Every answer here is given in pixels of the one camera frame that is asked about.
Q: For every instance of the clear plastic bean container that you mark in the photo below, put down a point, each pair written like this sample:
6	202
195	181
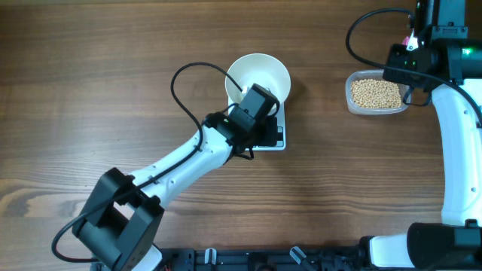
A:
367	93

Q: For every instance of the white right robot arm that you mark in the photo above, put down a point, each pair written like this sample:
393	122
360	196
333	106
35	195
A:
441	60

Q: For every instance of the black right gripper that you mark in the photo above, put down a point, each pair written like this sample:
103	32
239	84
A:
395	53

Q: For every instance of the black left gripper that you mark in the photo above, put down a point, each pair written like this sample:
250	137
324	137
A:
271	138

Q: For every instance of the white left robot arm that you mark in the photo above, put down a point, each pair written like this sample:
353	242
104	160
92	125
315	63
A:
122	214

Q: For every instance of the white digital kitchen scale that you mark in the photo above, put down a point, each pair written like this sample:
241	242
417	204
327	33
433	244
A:
278	128

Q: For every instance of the cream white bowl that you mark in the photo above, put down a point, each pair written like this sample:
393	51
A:
262	69

